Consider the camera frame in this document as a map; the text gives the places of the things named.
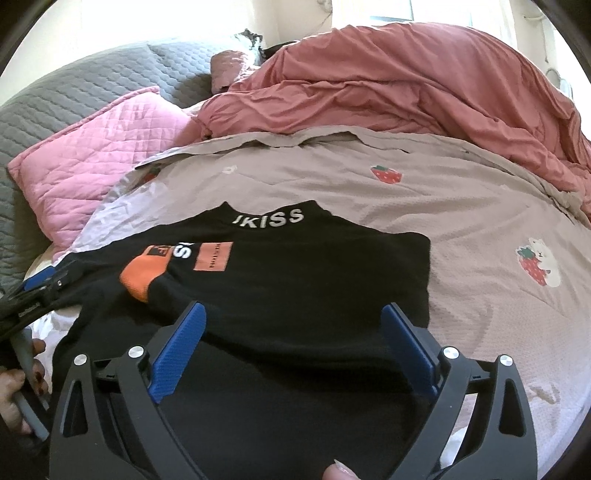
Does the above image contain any dark cloth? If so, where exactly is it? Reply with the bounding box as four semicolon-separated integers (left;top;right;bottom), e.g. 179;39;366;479
261;41;298;60

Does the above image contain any beige strawberry print blanket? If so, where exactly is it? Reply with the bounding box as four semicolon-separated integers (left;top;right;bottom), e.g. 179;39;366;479
51;127;591;480

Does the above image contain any small dusty pink pillow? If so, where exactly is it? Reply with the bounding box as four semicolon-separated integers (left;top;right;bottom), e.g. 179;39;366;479
211;48;262;92

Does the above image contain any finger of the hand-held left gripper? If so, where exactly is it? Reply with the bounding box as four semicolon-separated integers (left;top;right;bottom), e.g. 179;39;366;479
23;265;77;294

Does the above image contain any rose pink duvet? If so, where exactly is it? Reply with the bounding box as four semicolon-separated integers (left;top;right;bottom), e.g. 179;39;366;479
178;21;591;197

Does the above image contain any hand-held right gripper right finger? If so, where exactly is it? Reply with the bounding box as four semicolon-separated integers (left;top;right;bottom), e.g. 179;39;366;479
381;302;539;480

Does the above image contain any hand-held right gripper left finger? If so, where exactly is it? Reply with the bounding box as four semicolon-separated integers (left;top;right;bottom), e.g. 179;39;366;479
48;301;208;480

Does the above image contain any pink quilted pillow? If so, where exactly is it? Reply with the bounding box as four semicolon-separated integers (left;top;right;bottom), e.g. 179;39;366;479
8;87;192;250

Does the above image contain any person's right hand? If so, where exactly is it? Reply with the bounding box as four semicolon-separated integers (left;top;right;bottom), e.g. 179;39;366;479
322;458;359;480

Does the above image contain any person's left hand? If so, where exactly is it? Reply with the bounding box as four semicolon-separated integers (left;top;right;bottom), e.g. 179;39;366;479
0;338;48;437

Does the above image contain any black printed t-shirt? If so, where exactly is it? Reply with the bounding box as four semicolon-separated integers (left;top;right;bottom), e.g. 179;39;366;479
46;200;432;480

